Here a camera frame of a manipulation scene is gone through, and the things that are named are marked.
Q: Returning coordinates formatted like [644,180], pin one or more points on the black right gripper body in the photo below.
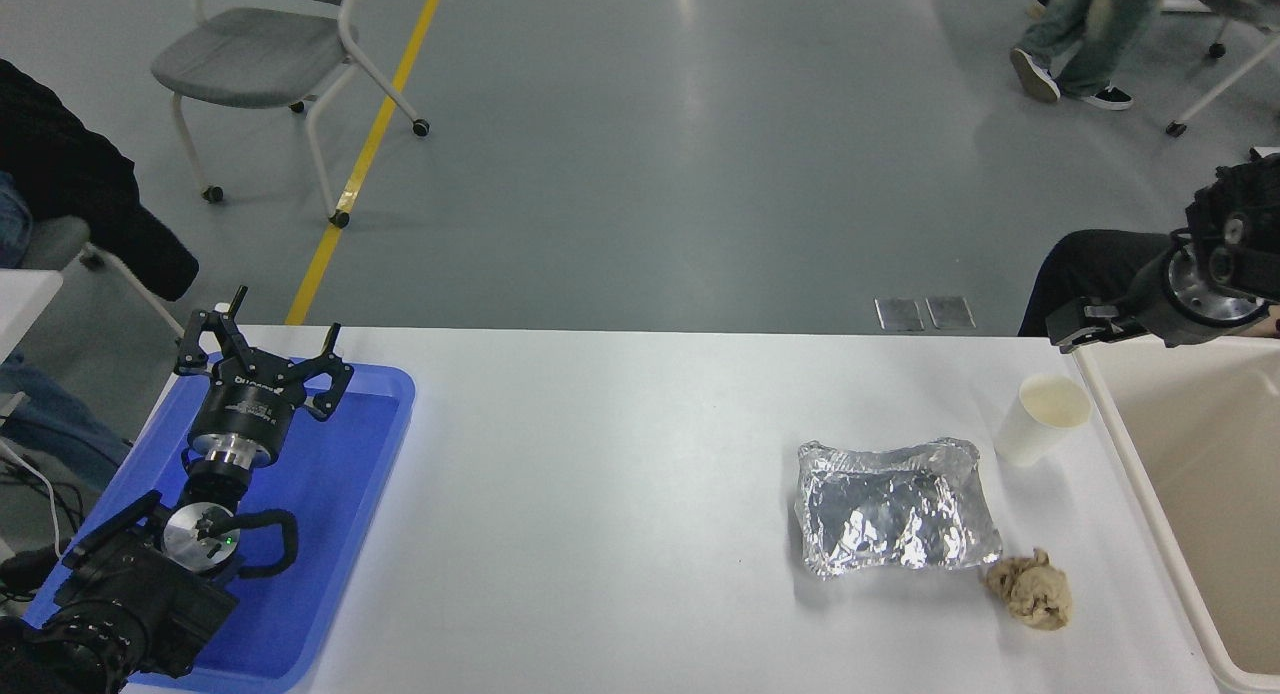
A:
[1150,299]

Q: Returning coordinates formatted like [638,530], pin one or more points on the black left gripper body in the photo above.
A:
[245,406]

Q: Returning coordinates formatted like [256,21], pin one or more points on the white paper cup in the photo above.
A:
[1035,429]

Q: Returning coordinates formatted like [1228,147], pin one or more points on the metal floor plate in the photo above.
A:
[900,314]
[950,312]

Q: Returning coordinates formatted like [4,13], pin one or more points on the blue plastic tray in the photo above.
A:
[340,534]

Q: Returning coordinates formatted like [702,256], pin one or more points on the white bar on floor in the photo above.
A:
[1262,152]

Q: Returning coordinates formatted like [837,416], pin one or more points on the large pale bin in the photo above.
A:
[1200,494]

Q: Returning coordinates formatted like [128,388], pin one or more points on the grey seat of occupied chair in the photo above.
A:
[55,242]

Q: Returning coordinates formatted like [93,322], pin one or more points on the small white table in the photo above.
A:
[25,304]

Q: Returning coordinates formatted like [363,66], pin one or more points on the seated person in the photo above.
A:
[60,174]

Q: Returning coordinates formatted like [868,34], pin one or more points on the crumpled tan paper ball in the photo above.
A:
[1030,589]

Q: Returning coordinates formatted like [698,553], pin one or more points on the crumpled silver foil tray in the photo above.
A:
[890,514]

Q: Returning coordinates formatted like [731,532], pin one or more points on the walking person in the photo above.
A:
[1100,24]

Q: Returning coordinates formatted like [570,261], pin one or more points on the grey chair with white frame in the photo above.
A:
[250,59]

